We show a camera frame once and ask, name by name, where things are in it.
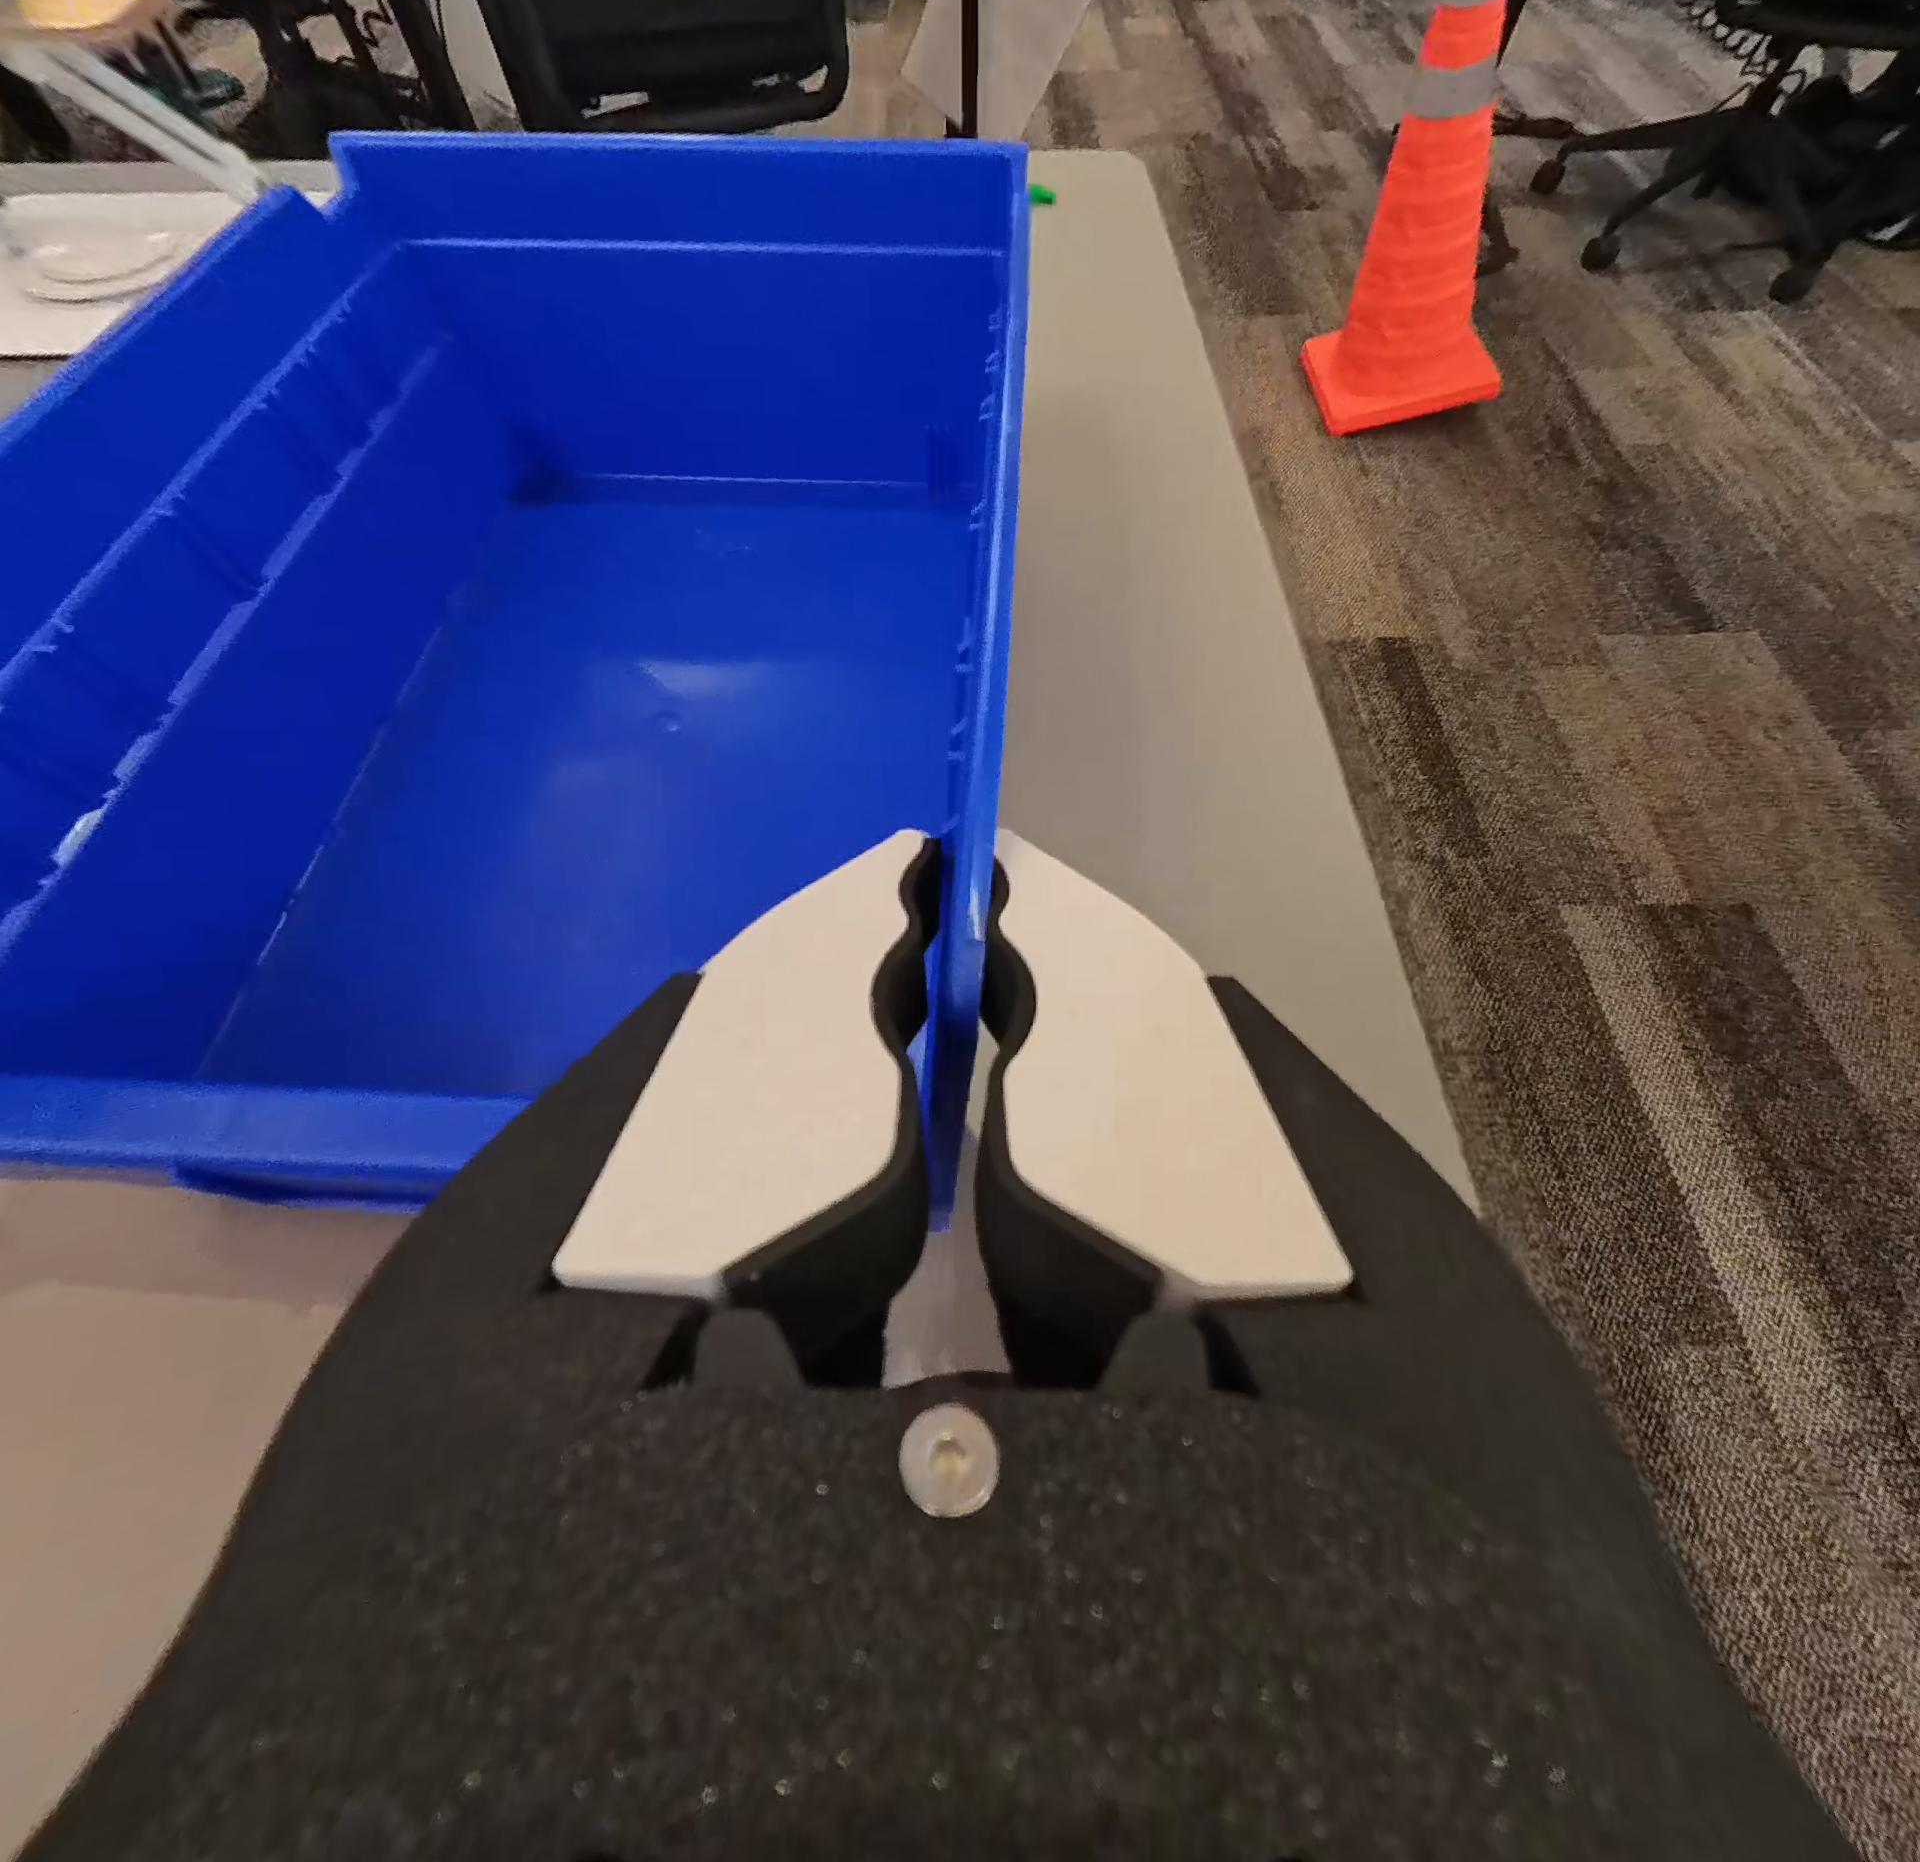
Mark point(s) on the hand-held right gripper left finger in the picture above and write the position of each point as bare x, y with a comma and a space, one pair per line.
734, 1131

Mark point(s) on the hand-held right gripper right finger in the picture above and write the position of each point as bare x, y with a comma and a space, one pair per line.
1172, 1131

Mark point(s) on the blue plastic bin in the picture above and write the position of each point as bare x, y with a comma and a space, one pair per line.
602, 754

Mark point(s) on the orange traffic cone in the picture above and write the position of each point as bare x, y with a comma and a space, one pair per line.
1412, 272

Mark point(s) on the white document stand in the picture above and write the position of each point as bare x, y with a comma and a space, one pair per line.
93, 257

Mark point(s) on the black office chair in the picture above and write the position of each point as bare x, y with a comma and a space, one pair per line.
661, 19
1741, 92

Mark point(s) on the white folded sign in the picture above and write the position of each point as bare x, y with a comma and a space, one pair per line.
1007, 19

